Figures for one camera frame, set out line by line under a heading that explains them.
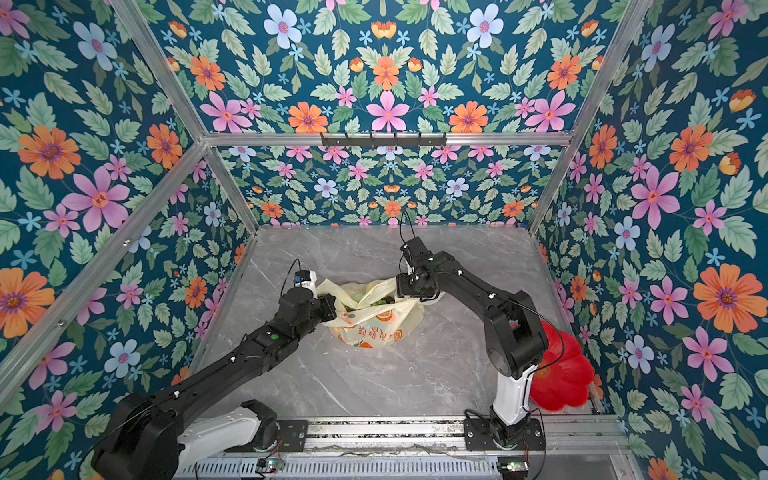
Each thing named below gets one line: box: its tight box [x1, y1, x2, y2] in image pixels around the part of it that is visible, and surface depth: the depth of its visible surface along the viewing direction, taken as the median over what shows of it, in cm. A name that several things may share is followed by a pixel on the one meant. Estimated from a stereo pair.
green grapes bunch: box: [370, 296, 395, 307], surface depth 90 cm
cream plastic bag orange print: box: [316, 277, 445, 349], surface depth 87 cm
